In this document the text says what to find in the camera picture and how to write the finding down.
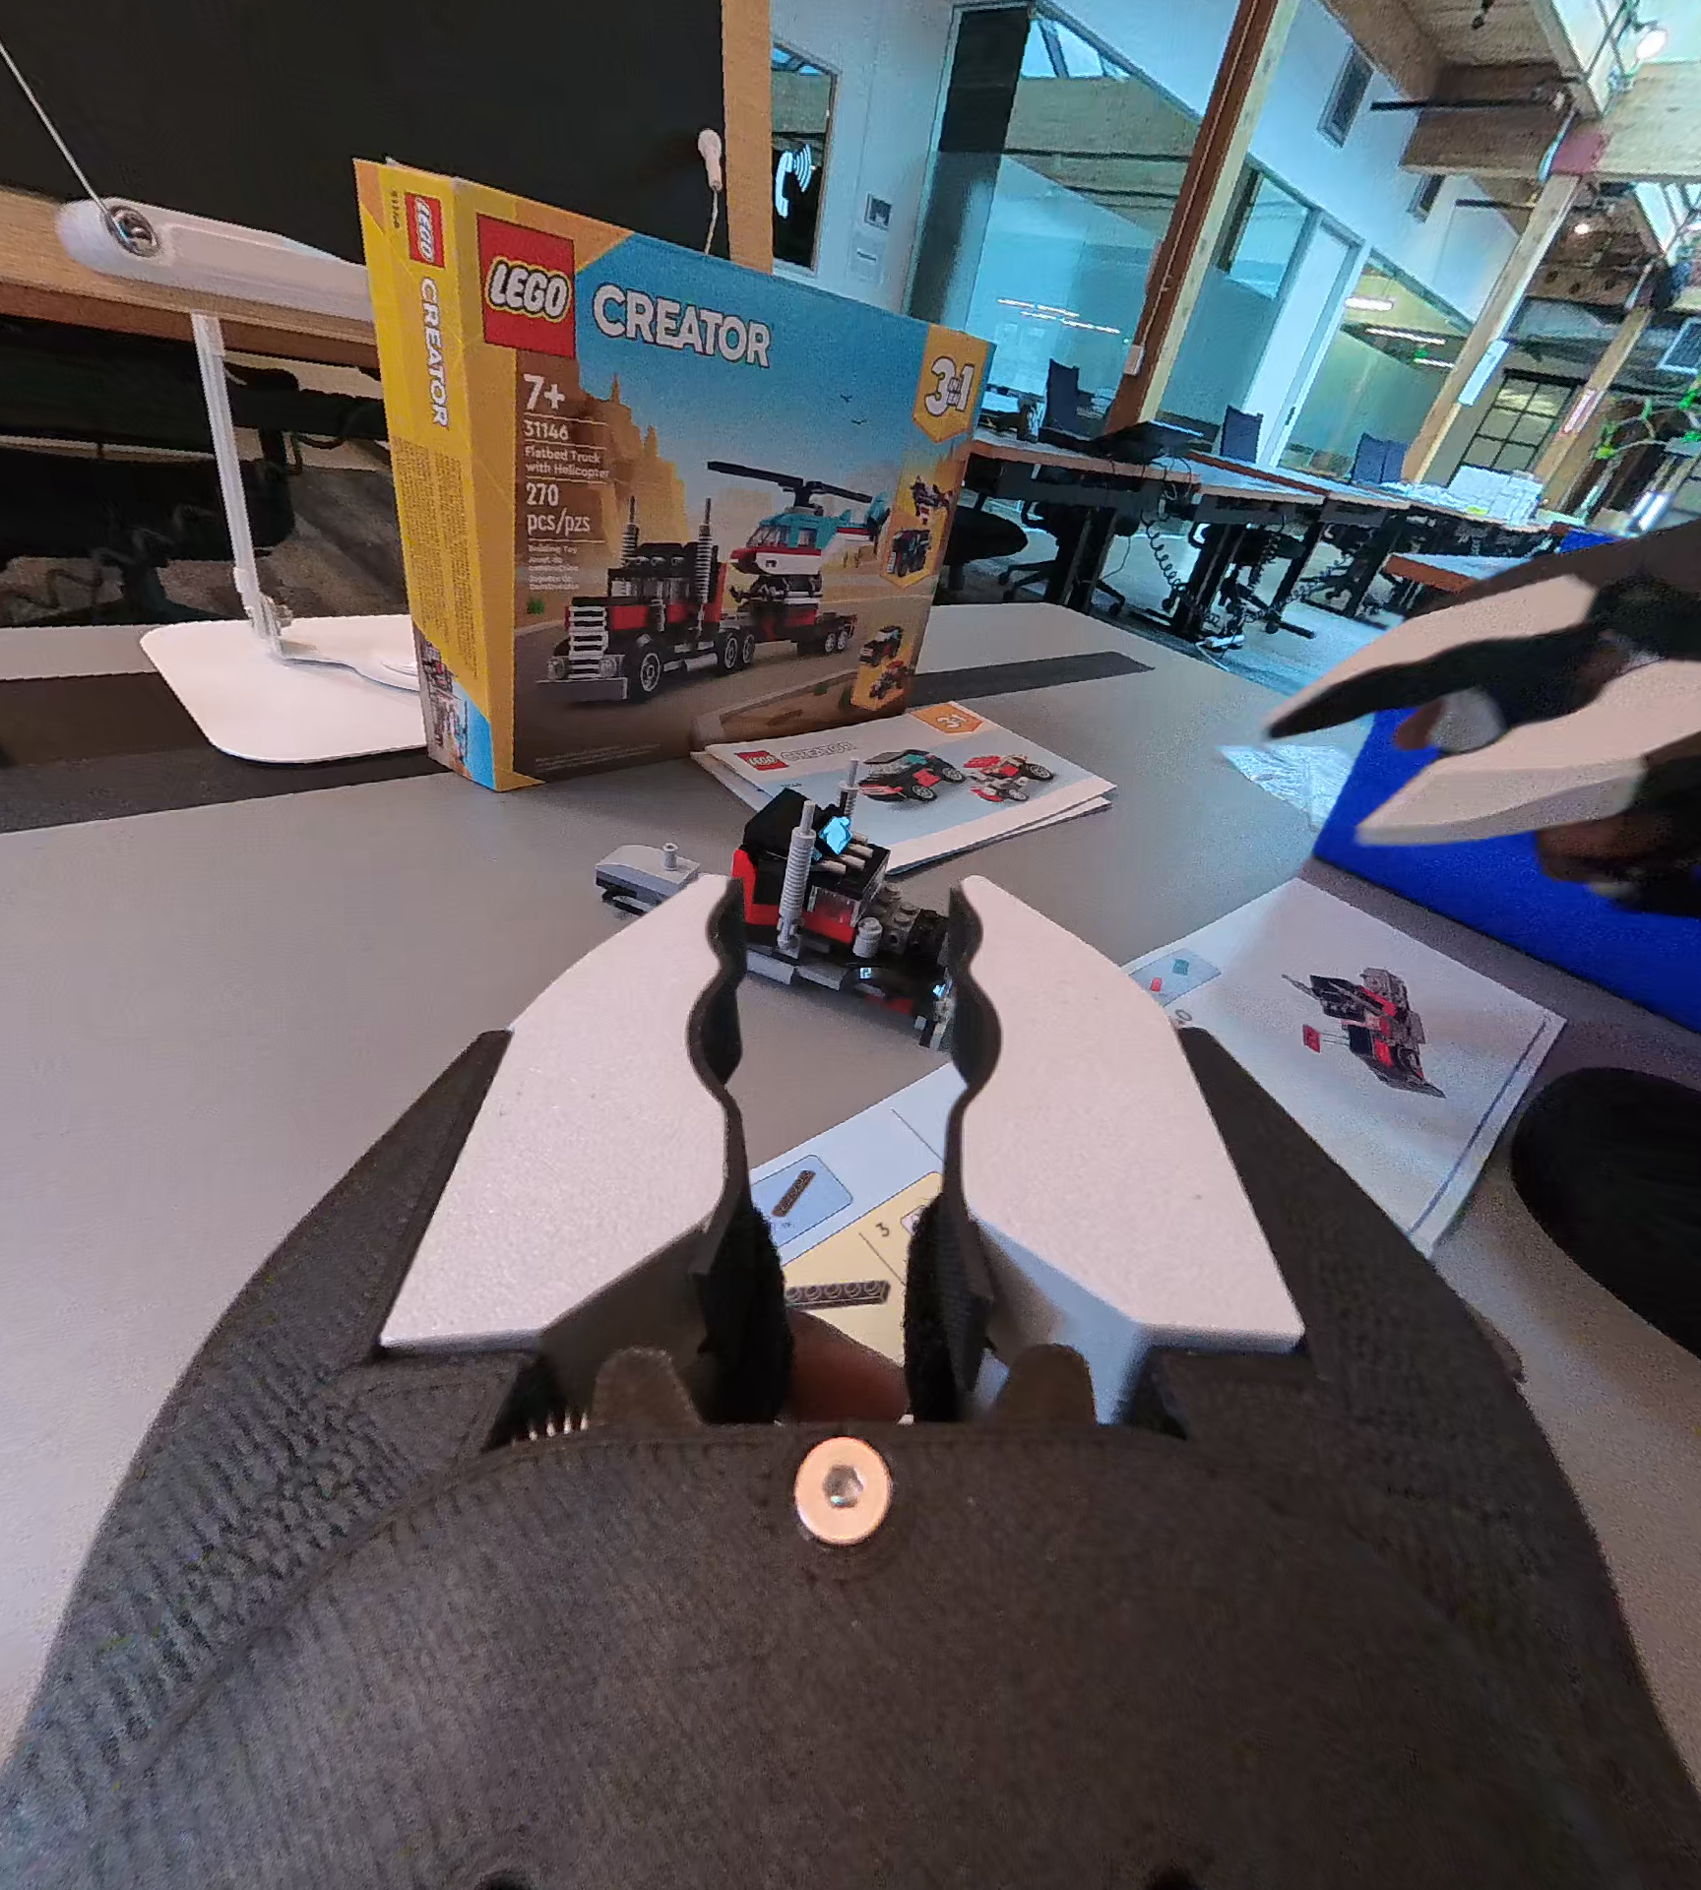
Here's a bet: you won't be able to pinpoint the black wrist rest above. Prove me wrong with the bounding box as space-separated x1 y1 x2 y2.
1510 1064 1701 1419

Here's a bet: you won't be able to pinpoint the black office chair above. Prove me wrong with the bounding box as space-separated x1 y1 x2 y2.
0 316 307 621

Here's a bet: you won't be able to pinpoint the flat clear plastic bag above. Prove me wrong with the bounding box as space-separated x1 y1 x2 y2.
1219 737 1347 832

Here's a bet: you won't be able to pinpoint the black red lego truck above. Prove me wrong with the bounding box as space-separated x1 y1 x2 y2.
595 785 987 1052

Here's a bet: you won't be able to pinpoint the person's right hand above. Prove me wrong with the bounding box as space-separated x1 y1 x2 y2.
1530 804 1701 920

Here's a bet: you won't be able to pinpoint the green potted plant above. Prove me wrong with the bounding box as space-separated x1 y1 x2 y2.
1601 338 1701 507

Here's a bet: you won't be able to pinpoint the black board panel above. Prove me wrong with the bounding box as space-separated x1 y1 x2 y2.
0 0 733 275

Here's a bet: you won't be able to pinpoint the person's left hand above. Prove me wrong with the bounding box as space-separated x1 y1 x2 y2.
788 1312 916 1422

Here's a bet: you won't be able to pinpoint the closed instruction booklets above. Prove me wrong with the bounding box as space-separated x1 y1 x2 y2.
691 700 1117 875

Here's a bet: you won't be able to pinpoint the large lego set box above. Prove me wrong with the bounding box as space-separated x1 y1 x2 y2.
355 157 997 794

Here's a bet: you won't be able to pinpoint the open instruction booklet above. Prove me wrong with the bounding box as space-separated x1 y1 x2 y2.
746 877 1569 1426

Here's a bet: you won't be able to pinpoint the blue plastic bin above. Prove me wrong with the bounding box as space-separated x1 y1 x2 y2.
1315 708 1701 1072

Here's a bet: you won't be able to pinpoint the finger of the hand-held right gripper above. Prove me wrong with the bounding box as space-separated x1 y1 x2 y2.
1353 655 1701 846
1264 572 1601 739

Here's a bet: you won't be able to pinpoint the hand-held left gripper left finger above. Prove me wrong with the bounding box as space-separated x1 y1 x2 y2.
380 873 794 1426

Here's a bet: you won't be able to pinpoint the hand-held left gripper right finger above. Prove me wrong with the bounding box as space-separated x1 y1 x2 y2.
902 873 1308 1426

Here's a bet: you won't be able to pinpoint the long office desk row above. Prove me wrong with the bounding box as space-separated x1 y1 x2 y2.
961 418 1569 643

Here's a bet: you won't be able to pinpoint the white round pad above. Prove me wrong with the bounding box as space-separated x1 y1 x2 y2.
142 611 428 767

